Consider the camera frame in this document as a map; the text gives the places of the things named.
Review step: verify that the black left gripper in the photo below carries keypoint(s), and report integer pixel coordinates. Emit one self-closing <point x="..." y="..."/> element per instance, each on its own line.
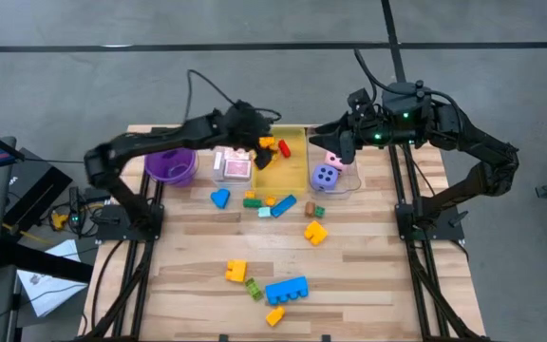
<point x="245" y="126"/>

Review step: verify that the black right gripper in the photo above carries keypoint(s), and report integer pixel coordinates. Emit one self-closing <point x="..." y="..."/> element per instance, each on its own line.
<point x="368" y="130"/>

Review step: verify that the yellow wedge toy block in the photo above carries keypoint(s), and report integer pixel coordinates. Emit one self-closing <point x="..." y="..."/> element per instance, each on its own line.
<point x="267" y="142"/>

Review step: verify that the red toy brick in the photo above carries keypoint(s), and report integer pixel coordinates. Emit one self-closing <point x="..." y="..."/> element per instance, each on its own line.
<point x="284" y="148"/>

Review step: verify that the pink foam die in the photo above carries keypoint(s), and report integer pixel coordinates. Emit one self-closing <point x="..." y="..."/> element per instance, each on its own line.
<point x="333" y="160"/>

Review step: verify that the orange print card pack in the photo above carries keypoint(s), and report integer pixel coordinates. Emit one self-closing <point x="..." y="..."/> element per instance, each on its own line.
<point x="235" y="154"/>

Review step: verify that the pink backed card pack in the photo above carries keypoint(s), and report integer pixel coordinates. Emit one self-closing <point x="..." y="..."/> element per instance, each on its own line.
<point x="237" y="169"/>

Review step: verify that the purple foam die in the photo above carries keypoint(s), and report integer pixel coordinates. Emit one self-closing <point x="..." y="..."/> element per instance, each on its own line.
<point x="325" y="178"/>

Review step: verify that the large blue studded block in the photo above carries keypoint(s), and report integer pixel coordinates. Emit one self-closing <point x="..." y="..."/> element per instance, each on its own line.
<point x="287" y="290"/>

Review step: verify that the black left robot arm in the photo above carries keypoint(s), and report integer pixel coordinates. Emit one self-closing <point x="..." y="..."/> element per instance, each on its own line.
<point x="159" y="140"/>

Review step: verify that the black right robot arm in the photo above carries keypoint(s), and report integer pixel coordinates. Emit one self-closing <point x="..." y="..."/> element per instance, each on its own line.
<point x="468" y="133"/>

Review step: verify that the yellow translucent plastic bin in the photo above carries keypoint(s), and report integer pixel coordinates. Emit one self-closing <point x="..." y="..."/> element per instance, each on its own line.
<point x="283" y="180"/>

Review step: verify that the small orange toy brick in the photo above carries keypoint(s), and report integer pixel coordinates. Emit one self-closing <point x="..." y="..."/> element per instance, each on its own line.
<point x="250" y="194"/>

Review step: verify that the small clear plastic bin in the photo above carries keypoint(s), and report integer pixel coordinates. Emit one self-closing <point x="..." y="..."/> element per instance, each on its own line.
<point x="233" y="183"/>

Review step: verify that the orange flower toy piece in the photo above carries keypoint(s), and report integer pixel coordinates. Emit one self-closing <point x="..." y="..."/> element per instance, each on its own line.
<point x="270" y="201"/>

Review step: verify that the dark green long brick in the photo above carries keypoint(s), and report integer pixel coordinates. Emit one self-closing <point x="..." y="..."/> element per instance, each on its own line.
<point x="252" y="203"/>

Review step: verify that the blue flat long brick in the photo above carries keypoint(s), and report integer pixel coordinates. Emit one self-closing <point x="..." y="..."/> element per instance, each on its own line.
<point x="284" y="205"/>

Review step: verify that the mint small toy brick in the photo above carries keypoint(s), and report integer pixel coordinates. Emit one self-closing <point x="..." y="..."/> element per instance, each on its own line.
<point x="264" y="212"/>

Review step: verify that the blue heart toy block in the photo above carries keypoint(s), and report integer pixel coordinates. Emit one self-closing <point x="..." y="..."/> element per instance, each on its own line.
<point x="221" y="197"/>

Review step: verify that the brown cylinder toy block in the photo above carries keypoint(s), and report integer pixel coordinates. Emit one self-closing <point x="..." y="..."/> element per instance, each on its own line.
<point x="309" y="209"/>

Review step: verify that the small green toy brick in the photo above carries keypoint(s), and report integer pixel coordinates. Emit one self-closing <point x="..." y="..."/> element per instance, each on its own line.
<point x="320" y="212"/>

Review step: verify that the purple plastic bucket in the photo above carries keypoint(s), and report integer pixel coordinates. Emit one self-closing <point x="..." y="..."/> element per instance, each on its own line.
<point x="169" y="166"/>

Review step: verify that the lime green toy brick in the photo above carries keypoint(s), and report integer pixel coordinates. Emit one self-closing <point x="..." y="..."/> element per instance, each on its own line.
<point x="253" y="289"/>

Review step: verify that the black power adapter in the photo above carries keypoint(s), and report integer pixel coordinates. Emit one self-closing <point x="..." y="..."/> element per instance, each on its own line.
<point x="98" y="195"/>

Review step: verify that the black table edge clamp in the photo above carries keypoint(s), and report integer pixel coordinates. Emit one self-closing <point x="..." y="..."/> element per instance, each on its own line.
<point x="223" y="338"/>
<point x="326" y="338"/>

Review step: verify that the black power strip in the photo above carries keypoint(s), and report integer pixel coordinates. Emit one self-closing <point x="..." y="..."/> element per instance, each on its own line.
<point x="74" y="209"/>

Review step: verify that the white paper sheet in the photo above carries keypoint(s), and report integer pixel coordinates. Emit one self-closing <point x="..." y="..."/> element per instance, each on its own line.
<point x="64" y="251"/>
<point x="45" y="294"/>

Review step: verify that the black computer case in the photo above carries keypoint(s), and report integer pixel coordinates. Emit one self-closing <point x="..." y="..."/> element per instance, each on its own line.
<point x="41" y="185"/>

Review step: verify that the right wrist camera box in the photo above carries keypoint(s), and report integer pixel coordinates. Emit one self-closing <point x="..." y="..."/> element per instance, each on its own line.
<point x="360" y="100"/>

